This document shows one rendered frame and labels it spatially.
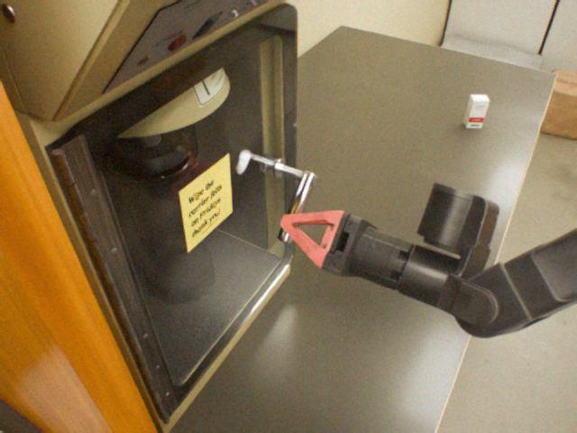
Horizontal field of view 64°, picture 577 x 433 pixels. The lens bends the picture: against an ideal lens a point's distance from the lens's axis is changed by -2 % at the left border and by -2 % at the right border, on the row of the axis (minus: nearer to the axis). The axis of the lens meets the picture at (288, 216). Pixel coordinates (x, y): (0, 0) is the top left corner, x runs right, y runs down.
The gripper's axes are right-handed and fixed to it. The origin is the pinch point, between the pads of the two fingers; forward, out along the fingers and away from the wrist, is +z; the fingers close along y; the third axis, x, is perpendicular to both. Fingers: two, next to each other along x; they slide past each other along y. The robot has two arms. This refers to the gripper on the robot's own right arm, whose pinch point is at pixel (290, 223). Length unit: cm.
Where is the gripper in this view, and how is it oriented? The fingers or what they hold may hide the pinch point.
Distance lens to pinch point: 57.4
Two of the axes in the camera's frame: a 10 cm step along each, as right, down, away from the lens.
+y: -3.5, -1.2, -9.3
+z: -8.7, -3.3, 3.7
